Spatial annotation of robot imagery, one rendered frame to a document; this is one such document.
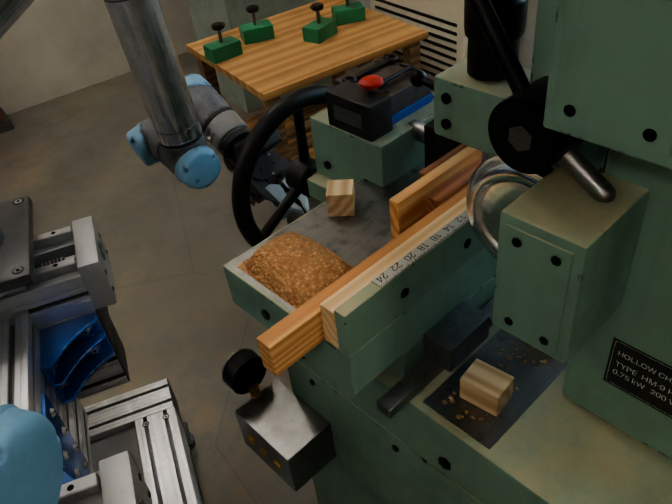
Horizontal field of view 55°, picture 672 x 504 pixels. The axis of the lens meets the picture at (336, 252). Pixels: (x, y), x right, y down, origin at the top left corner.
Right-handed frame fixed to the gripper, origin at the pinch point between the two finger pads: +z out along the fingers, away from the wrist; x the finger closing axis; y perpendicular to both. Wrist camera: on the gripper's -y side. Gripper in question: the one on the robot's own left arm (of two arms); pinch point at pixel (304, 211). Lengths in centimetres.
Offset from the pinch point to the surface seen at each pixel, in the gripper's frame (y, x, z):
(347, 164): -29.2, 6.9, 7.5
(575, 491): -42, 22, 51
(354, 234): -33.6, 16.2, 17.0
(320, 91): -25.1, -1.5, -6.2
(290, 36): 66, -81, -79
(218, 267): 99, -18, -33
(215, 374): 80, 10, 0
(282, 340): -42, 35, 23
